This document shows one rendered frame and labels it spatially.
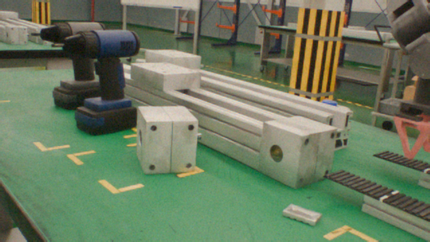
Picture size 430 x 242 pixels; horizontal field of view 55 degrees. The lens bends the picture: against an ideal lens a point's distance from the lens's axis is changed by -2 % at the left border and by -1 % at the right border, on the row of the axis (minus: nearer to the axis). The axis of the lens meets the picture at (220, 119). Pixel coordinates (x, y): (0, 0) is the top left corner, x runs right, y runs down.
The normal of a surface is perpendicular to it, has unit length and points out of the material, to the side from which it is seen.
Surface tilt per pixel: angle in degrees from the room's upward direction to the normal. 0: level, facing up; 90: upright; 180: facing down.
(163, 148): 90
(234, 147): 90
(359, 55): 90
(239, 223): 0
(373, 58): 90
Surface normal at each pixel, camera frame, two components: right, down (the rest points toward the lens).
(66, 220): 0.07, -0.96
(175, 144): 0.33, 0.27
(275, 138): -0.76, 0.11
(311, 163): 0.64, 0.25
